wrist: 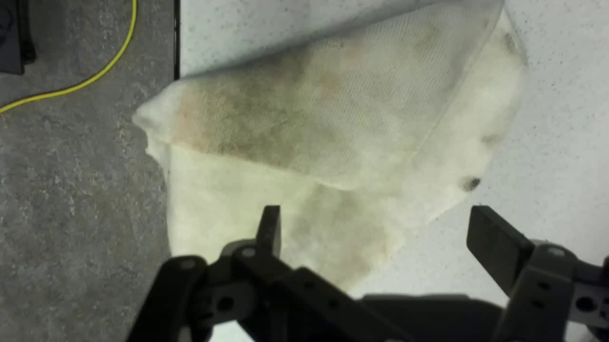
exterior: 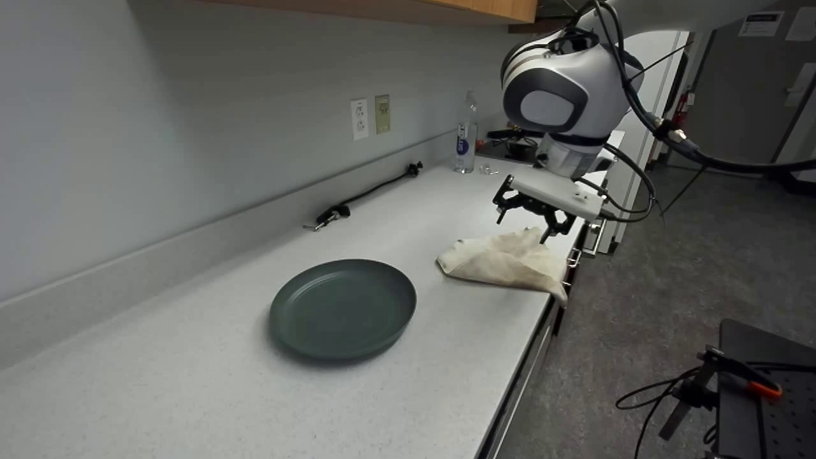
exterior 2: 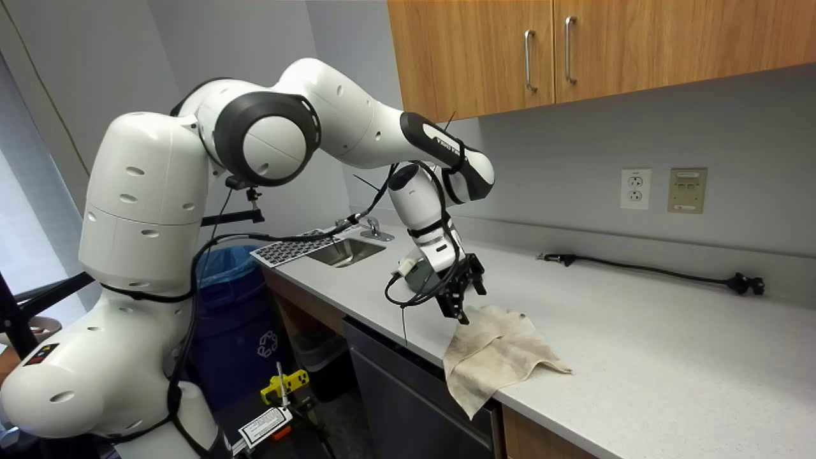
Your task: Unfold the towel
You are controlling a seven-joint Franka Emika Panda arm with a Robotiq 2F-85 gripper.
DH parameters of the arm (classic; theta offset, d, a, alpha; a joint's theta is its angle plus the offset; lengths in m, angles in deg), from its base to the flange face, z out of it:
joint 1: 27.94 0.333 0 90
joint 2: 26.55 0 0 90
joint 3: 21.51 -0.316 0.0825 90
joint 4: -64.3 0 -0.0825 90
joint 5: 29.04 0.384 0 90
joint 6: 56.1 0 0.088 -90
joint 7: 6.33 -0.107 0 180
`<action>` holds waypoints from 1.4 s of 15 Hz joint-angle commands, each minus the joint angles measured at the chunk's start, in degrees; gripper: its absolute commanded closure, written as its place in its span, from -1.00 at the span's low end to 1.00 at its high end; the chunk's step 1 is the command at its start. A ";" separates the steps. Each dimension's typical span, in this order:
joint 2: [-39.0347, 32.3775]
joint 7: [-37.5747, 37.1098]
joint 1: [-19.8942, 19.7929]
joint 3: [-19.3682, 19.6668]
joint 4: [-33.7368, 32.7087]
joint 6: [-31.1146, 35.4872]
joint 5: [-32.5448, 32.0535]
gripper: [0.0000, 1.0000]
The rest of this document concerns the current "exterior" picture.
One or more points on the wooden upper wall cabinet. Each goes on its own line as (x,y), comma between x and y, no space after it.
(476,6)

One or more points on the white wall power outlet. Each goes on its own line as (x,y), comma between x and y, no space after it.
(360,117)

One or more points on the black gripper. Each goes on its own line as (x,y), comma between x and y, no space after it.
(537,208)

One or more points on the clear water bottle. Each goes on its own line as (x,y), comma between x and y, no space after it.
(465,141)

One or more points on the dark green round plate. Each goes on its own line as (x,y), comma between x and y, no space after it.
(341,310)

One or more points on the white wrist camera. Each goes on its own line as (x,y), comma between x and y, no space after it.
(553,193)

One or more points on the black perforated table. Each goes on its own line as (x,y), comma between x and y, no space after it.
(767,423)

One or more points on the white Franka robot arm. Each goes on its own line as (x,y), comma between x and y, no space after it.
(553,93)

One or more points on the beige cloth towel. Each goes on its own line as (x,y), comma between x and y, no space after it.
(502,259)

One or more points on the beige wall plate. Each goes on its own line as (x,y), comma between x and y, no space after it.
(384,113)

